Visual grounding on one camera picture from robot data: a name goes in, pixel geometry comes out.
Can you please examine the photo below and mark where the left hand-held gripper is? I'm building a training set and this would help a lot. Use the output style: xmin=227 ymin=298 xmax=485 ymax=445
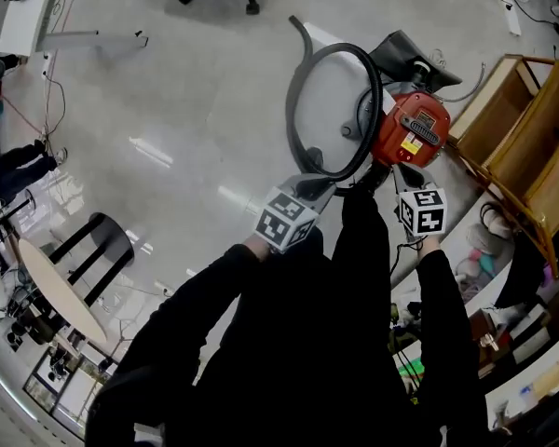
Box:
xmin=254 ymin=172 xmax=339 ymax=254

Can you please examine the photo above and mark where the round beige table black base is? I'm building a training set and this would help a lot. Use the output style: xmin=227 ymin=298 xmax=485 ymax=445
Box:
xmin=17 ymin=211 xmax=136 ymax=344

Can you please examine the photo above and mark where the person's right forearm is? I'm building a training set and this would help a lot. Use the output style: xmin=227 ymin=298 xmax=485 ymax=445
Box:
xmin=414 ymin=236 xmax=471 ymax=344

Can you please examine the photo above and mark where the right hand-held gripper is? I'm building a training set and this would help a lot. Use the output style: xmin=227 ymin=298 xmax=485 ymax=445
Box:
xmin=391 ymin=161 xmax=448 ymax=244

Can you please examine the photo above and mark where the black pole stand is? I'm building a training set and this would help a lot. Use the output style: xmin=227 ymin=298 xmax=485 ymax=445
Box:
xmin=0 ymin=187 xmax=37 ymax=232

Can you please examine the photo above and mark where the person's black clothed body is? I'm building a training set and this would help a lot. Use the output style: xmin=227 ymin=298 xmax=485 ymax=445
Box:
xmin=162 ymin=188 xmax=429 ymax=447

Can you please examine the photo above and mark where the black vacuum hose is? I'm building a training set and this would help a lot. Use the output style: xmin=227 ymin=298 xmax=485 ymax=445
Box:
xmin=284 ymin=15 xmax=384 ymax=182

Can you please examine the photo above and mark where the red and teal vacuum cleaner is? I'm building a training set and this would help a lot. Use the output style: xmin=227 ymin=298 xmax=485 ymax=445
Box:
xmin=342 ymin=84 xmax=452 ymax=181

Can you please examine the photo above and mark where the black floor nozzle head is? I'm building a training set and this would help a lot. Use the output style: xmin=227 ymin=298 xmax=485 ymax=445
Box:
xmin=367 ymin=29 xmax=463 ymax=96

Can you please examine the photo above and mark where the person's left forearm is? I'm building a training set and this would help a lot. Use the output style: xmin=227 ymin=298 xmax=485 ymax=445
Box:
xmin=139 ymin=234 xmax=280 ymax=344

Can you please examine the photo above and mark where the wooden rack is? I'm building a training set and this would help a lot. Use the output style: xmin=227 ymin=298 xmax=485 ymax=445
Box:
xmin=446 ymin=53 xmax=559 ymax=278

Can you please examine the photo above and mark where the white shelf unit with toys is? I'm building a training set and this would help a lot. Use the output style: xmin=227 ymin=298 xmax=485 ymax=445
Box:
xmin=390 ymin=188 xmax=559 ymax=447

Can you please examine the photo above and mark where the white rectangular desk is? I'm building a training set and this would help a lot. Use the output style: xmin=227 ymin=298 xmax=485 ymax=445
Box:
xmin=0 ymin=0 xmax=149 ymax=58

